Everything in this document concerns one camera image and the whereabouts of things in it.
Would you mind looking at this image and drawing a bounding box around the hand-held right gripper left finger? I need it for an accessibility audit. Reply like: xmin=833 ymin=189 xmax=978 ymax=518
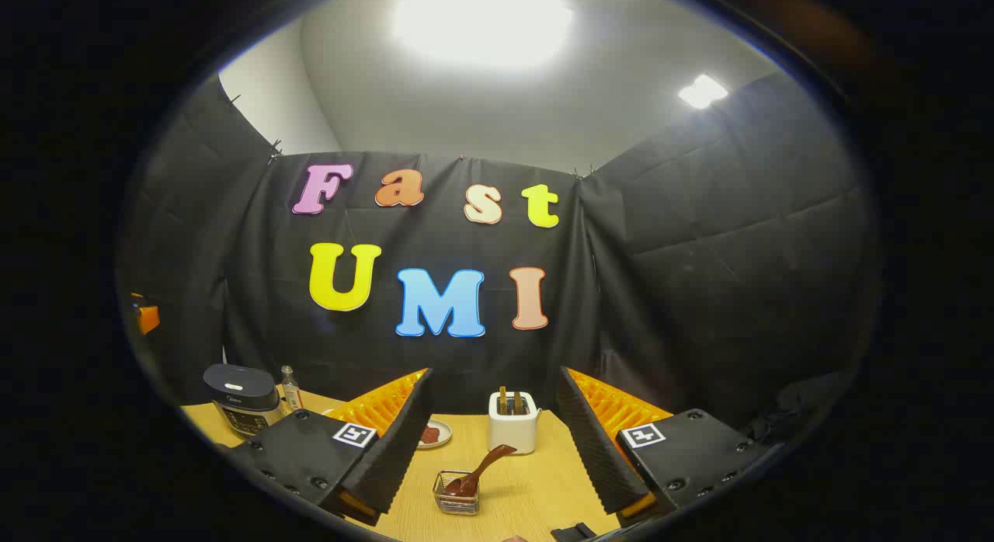
xmin=225 ymin=367 xmax=436 ymax=527

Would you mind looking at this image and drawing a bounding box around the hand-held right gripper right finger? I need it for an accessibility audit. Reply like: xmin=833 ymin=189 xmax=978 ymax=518
xmin=555 ymin=366 xmax=777 ymax=527

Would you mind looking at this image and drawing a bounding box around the metal wire chopstick holder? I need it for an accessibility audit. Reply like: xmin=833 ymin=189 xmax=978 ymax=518
xmin=433 ymin=470 xmax=481 ymax=516

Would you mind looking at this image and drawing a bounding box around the brown wooden spoon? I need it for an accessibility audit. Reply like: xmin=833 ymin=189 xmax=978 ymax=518
xmin=443 ymin=444 xmax=517 ymax=498

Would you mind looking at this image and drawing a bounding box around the dark grey rice cooker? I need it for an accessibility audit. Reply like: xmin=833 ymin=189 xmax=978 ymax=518
xmin=203 ymin=363 xmax=284 ymax=438

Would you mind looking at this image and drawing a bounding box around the white round plate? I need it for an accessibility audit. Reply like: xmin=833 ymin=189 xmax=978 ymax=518
xmin=415 ymin=419 xmax=453 ymax=450

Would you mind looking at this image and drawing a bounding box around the white toaster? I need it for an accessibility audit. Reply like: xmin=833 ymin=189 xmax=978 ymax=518
xmin=488 ymin=391 xmax=540 ymax=455

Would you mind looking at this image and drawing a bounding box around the dark cloth bundle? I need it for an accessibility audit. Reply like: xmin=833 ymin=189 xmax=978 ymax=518
xmin=742 ymin=371 xmax=851 ymax=446

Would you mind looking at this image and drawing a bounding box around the small ceiling light panel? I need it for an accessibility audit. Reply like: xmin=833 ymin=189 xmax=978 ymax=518
xmin=678 ymin=74 xmax=729 ymax=110

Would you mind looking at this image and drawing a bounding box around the large ceiling light panel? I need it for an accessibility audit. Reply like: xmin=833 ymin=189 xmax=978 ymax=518
xmin=392 ymin=0 xmax=575 ymax=69

